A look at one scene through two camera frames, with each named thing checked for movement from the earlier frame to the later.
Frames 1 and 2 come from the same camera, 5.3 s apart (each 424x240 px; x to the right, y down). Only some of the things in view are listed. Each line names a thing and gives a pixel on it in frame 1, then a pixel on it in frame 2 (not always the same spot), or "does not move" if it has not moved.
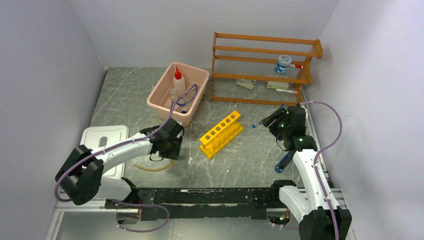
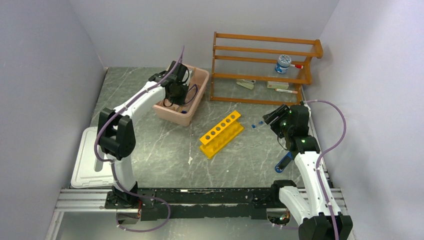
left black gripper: [174, 154] → [181, 101]
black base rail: [182, 204] does not move
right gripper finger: [275, 118] does not move
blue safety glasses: [188, 96] does not move
